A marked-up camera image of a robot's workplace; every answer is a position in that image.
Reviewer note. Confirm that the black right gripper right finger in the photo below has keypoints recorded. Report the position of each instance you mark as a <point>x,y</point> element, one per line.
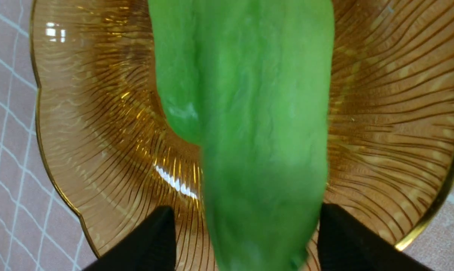
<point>345,244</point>

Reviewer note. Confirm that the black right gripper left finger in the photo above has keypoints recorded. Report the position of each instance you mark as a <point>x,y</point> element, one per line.
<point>151,246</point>

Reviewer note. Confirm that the green cucumber pointed end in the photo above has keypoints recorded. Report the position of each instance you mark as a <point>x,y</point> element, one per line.
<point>249,82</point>

